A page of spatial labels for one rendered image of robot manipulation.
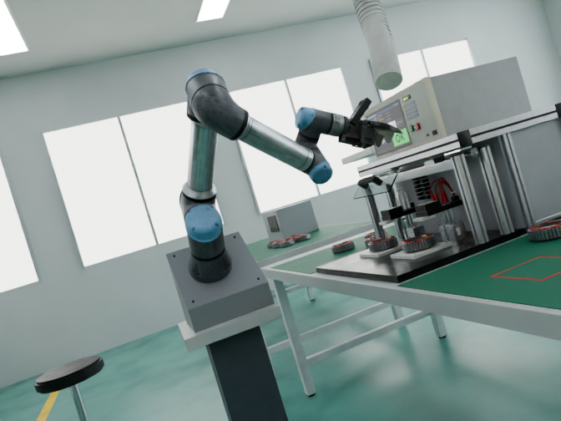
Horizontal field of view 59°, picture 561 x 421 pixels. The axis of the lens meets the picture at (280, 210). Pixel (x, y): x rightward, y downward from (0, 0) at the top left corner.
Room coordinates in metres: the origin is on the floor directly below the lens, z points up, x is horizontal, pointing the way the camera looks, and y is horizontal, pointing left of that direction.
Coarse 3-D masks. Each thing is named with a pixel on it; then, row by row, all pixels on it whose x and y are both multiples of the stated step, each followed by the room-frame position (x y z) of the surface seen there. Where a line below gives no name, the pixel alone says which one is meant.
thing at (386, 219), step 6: (384, 210) 1.92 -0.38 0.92; (390, 210) 1.89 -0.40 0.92; (396, 210) 1.90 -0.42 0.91; (402, 210) 1.90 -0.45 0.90; (408, 210) 1.91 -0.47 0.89; (414, 210) 1.92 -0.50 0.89; (384, 216) 1.93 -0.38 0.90; (390, 216) 1.88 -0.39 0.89; (396, 216) 1.89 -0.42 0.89; (408, 216) 1.94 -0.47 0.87; (378, 222) 1.94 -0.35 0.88; (384, 222) 1.89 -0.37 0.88; (390, 222) 1.89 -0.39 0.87; (408, 222) 1.96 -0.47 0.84; (414, 222) 1.92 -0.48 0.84
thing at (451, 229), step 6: (456, 222) 1.72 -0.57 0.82; (462, 222) 1.69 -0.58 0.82; (450, 228) 1.69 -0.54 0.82; (462, 228) 1.69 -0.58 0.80; (444, 234) 1.73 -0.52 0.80; (450, 234) 1.69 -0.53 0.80; (456, 234) 1.68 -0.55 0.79; (462, 234) 1.68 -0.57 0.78; (444, 240) 1.73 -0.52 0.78; (450, 240) 1.70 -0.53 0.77; (456, 240) 1.67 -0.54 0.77
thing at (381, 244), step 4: (388, 236) 1.92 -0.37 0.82; (392, 236) 1.88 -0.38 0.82; (396, 236) 1.88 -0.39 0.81; (376, 240) 1.94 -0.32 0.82; (380, 240) 1.93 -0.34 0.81; (384, 240) 1.93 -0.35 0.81; (388, 240) 1.86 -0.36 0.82; (392, 240) 1.86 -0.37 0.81; (396, 240) 1.87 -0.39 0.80; (368, 244) 1.91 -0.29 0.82; (372, 244) 1.87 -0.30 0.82; (376, 244) 1.86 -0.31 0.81; (380, 244) 1.85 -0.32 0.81; (384, 244) 1.85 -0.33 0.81; (388, 244) 1.85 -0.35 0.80; (392, 244) 1.85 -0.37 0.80; (396, 244) 1.86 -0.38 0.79; (372, 248) 1.87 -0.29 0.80; (376, 248) 1.86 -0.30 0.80; (380, 248) 1.85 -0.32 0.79; (384, 248) 1.85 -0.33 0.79; (388, 248) 1.85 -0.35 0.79
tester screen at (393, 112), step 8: (392, 104) 1.82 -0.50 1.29; (384, 112) 1.88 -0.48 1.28; (392, 112) 1.83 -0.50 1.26; (400, 112) 1.79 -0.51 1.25; (376, 120) 1.95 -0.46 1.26; (384, 120) 1.90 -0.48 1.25; (392, 120) 1.84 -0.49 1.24; (400, 128) 1.81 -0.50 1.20; (408, 136) 1.78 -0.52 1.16; (384, 144) 1.94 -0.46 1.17; (392, 144) 1.89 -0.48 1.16
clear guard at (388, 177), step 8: (448, 152) 1.66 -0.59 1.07; (424, 160) 1.50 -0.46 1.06; (400, 168) 1.47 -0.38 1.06; (368, 176) 1.66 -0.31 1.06; (384, 176) 1.54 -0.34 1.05; (392, 176) 1.48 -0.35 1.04; (384, 184) 1.51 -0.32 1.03; (392, 184) 1.46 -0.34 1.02; (360, 192) 1.65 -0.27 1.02; (368, 192) 1.59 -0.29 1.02; (376, 192) 1.53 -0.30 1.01; (384, 192) 1.48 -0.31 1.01
